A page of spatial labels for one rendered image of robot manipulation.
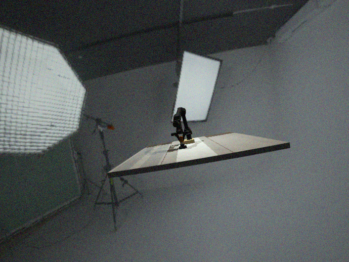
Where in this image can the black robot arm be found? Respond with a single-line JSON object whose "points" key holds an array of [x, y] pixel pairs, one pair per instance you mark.
{"points": [[177, 122]]}

